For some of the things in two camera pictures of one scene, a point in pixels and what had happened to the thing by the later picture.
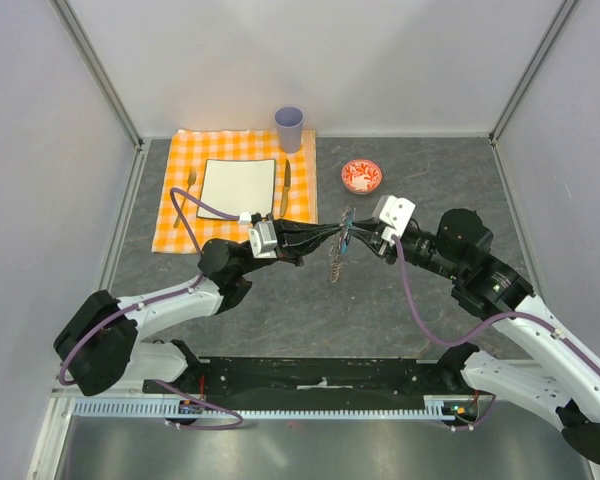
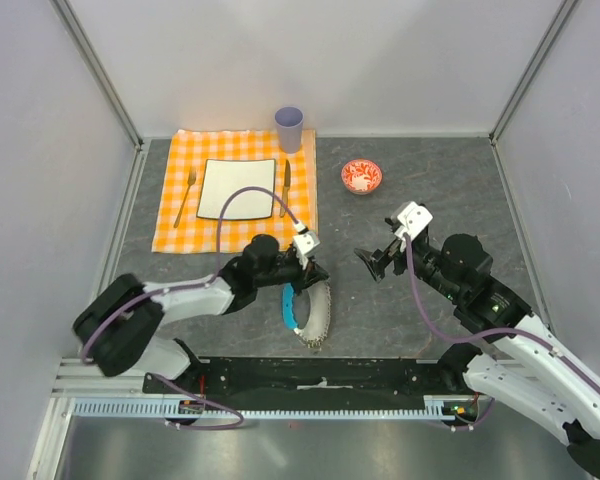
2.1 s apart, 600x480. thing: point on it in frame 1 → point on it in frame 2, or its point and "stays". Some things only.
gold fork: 191,176 stays
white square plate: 237,186 stays
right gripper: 381,247 → 377,260
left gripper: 297,239 → 308,277
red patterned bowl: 361,176 stays
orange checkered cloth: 296,188 stays
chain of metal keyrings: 337,245 → 317,324
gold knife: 287,183 stays
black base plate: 324,383 stays
